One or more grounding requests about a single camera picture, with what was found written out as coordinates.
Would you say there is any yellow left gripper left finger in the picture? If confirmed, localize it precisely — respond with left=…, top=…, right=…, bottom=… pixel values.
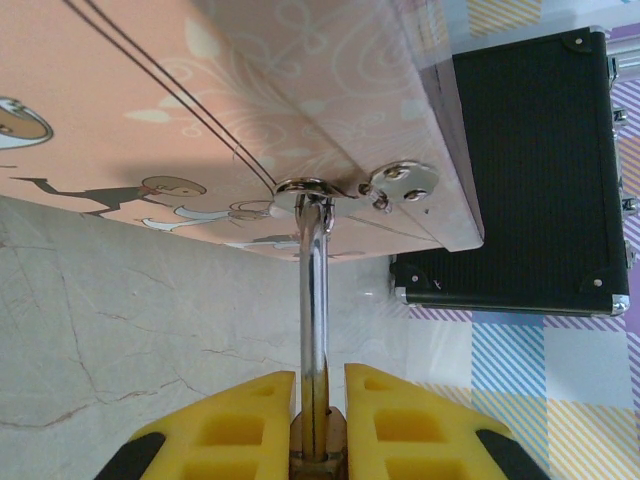
left=99, top=370, right=295, bottom=480

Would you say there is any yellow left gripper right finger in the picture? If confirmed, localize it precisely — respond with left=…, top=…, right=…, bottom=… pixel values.
left=343, top=362, right=546, bottom=480

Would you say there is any brass padlock with chrome shackle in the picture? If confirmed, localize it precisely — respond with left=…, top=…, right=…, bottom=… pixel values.
left=288, top=192, right=349, bottom=480

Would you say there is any black aluminium-edged briefcase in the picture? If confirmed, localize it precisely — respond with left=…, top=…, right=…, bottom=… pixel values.
left=389, top=24, right=640, bottom=319

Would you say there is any pink wedding-print gift box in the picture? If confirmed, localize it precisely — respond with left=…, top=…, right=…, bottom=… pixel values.
left=0, top=0, right=486, bottom=262

